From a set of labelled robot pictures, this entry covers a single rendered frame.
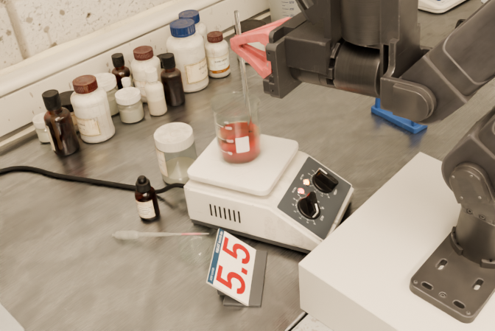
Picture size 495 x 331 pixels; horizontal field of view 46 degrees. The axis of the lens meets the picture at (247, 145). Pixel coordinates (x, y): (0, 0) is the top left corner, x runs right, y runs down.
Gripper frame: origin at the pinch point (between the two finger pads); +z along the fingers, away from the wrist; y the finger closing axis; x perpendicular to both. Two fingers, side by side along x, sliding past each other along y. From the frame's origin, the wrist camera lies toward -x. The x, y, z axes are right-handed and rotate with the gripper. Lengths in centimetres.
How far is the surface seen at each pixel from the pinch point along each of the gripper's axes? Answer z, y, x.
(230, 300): -7.7, 16.8, 24.8
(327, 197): -10.5, -1.8, 21.1
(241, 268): -6.6, 12.7, 23.6
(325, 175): -9.6, -3.0, 18.6
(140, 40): 43, -22, 15
